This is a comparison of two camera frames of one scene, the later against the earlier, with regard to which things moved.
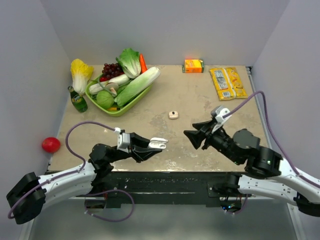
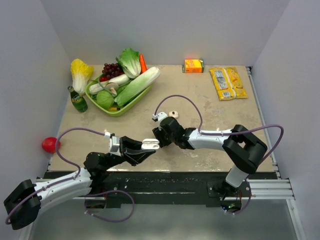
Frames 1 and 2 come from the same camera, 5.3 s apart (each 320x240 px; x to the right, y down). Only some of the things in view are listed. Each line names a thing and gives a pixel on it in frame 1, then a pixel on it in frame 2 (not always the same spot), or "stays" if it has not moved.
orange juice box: (193, 66) stays
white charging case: (158, 143) stays
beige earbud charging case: (173, 115) stays
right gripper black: (195, 136) → (158, 132)
